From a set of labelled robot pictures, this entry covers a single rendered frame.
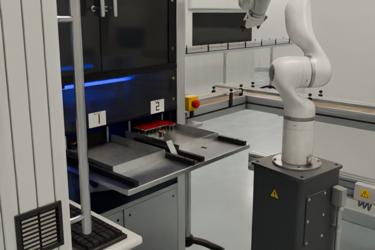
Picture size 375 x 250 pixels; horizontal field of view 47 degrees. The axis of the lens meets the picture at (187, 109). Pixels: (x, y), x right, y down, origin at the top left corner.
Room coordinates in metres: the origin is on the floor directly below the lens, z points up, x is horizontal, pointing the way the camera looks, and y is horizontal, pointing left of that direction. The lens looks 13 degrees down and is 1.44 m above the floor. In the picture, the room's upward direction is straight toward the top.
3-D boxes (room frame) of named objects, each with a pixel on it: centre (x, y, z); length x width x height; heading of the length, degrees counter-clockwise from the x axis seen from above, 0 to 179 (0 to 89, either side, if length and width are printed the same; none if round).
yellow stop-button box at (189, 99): (2.18, -0.01, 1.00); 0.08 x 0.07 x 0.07; 48
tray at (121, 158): (1.66, 0.30, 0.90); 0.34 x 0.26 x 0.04; 48
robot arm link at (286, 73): (1.64, -0.40, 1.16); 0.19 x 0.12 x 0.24; 97
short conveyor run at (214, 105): (2.48, -0.09, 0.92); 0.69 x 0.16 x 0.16; 138
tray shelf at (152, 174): (1.74, 0.14, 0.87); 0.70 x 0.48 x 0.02; 138
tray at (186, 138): (1.91, 0.07, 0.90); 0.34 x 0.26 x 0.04; 48
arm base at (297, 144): (1.64, -0.43, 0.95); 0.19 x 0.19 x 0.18
